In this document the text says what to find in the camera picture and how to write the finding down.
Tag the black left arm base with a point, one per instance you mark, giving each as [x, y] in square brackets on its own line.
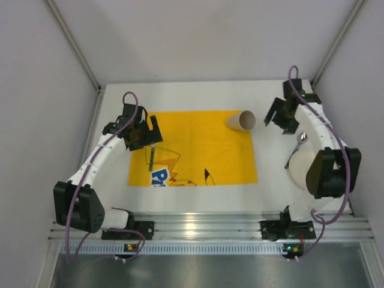
[139, 230]

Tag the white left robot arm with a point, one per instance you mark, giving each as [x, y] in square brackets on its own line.
[79, 202]

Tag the white bowl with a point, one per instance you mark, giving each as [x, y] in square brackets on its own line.
[299, 165]

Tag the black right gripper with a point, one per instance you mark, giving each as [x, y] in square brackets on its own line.
[278, 116]

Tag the green handled fork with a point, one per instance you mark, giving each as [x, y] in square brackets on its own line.
[151, 159]

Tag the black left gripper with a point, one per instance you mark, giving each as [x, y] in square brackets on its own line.
[150, 137]

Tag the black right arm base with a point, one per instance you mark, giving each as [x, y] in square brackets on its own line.
[274, 230]

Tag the green handled spoon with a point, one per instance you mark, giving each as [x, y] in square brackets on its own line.
[300, 140]

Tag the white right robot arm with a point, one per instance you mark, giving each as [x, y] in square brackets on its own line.
[328, 169]

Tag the beige paper cup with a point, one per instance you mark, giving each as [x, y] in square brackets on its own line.
[242, 121]

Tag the yellow cartoon placemat cloth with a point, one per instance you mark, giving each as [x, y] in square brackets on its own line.
[198, 149]

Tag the perforated metal cable tray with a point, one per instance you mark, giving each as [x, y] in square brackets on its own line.
[184, 248]

